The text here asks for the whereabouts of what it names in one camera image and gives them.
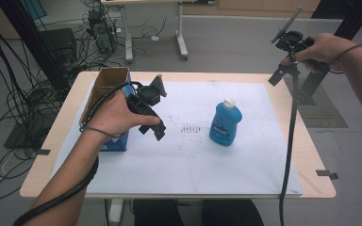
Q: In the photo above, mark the person's leg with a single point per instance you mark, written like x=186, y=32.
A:
x=232, y=213
x=157, y=213

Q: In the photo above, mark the black metal stand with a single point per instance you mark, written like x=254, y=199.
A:
x=28, y=34
x=355, y=19

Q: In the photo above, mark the person's right leg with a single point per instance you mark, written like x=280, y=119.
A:
x=232, y=213

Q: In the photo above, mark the dark grid floor mat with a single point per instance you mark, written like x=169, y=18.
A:
x=323, y=116

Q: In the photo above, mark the person's left hand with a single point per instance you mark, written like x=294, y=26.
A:
x=116, y=117

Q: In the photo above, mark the white table leg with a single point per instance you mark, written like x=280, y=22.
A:
x=116, y=212

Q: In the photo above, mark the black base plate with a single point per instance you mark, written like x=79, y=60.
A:
x=22, y=138

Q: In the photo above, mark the blue bottle with white cap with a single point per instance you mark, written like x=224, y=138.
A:
x=224, y=125

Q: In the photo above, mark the black tape strip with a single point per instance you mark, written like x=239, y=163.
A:
x=326, y=174
x=43, y=152

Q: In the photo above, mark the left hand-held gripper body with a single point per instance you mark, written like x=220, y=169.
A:
x=144, y=100

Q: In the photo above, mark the black box device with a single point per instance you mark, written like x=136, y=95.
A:
x=58, y=44

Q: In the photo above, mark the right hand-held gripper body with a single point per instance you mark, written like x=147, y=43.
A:
x=292, y=40

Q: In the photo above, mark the blue cardboard box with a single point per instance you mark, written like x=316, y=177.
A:
x=106, y=78

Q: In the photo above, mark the white desk frame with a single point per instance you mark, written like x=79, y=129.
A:
x=181, y=37

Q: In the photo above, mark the white paper sheet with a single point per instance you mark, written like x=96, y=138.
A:
x=185, y=169

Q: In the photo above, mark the small white adapter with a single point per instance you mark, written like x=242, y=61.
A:
x=154, y=38

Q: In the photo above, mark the person's right hand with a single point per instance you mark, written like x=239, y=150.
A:
x=326, y=50

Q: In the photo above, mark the person's left leg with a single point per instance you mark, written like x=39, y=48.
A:
x=157, y=213

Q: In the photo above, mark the black computer tower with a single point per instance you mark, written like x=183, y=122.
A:
x=102, y=34

